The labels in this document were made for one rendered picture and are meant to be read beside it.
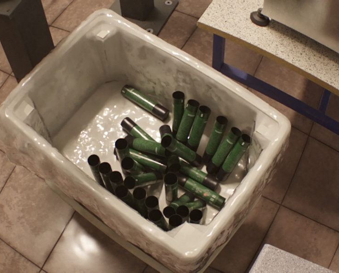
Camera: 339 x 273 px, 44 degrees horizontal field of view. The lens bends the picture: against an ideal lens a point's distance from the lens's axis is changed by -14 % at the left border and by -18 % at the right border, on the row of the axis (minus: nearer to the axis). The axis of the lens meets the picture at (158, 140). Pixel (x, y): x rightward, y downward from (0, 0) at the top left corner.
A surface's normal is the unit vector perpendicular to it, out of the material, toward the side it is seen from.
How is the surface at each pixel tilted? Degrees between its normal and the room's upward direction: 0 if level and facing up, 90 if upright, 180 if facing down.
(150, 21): 0
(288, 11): 90
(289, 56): 0
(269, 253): 0
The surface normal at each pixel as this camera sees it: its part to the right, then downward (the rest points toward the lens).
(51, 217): -0.04, -0.45
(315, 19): -0.49, 0.79
